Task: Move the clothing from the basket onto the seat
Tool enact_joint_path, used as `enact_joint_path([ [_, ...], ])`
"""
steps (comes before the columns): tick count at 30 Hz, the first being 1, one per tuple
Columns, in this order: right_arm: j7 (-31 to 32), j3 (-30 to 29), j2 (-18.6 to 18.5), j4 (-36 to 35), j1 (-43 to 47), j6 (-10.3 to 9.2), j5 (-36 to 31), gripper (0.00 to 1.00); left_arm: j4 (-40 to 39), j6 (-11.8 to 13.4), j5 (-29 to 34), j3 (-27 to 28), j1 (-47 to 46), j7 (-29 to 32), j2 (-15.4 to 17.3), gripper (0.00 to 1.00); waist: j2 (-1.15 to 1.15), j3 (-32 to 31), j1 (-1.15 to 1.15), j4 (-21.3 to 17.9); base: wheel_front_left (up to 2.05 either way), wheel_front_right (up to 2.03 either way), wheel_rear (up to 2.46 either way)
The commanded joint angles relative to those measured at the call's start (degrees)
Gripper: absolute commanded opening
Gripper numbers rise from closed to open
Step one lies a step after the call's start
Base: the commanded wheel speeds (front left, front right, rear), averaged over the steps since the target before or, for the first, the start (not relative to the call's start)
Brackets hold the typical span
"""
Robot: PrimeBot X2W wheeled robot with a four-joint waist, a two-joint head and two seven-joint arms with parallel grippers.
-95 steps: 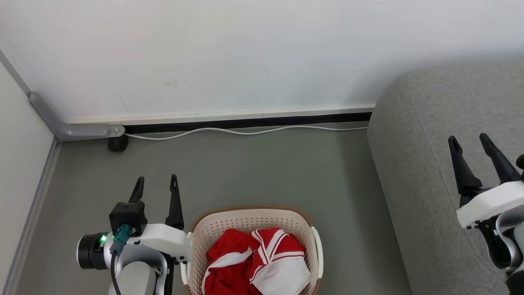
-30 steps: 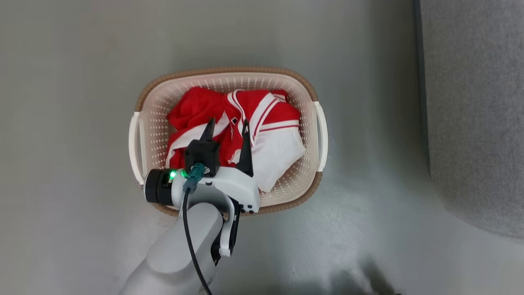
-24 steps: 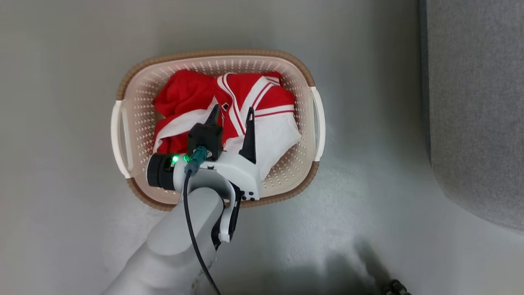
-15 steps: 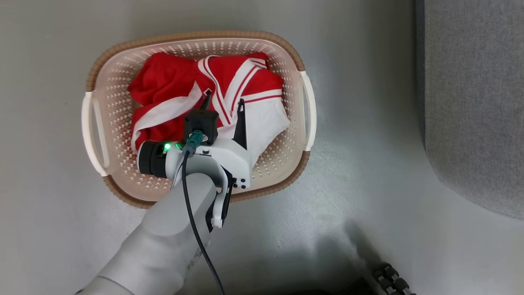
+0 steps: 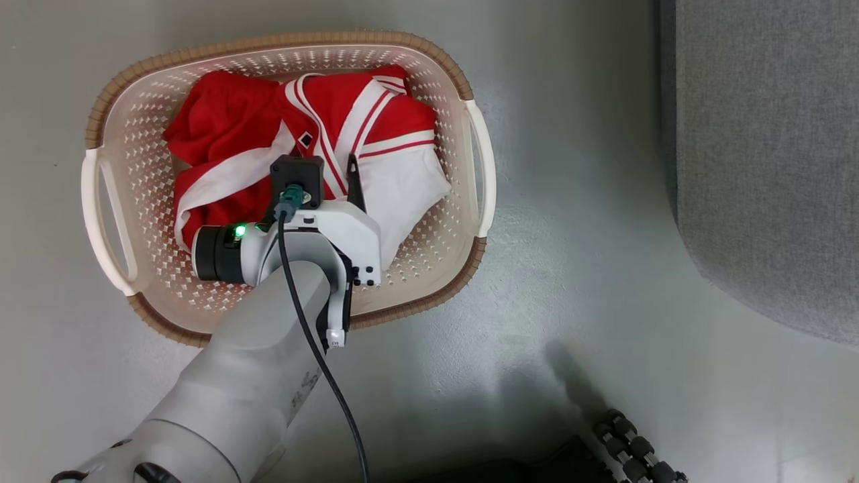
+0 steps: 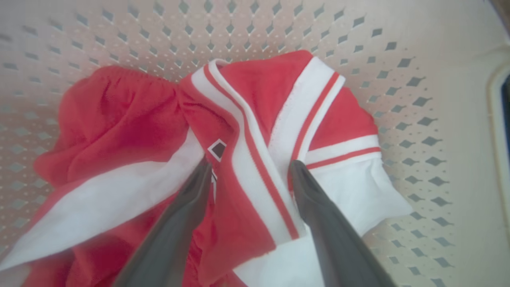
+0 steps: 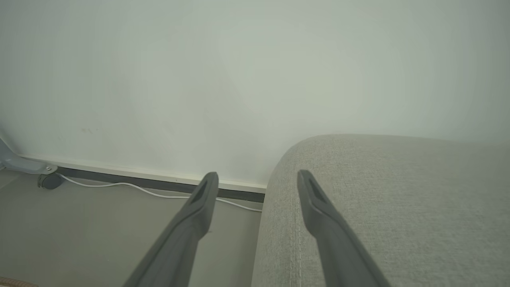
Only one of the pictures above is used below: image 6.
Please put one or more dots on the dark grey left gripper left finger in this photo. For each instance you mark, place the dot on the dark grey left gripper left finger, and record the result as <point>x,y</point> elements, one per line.
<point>171,235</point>

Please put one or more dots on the red and white jersey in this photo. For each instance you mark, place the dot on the red and white jersey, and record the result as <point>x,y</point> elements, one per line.
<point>131,131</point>

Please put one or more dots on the cream perforated laundry basket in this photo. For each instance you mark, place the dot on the cream perforated laundry basket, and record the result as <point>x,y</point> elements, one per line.
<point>438,52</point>

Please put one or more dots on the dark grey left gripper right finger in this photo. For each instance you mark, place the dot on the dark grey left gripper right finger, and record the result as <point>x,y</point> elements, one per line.
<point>334,235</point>

